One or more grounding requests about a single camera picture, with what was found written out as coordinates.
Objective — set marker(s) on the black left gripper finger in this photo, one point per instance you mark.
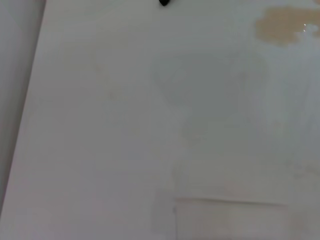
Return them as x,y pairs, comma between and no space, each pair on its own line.
164,2

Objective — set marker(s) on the brown water stain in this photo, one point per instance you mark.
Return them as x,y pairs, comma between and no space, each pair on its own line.
277,25

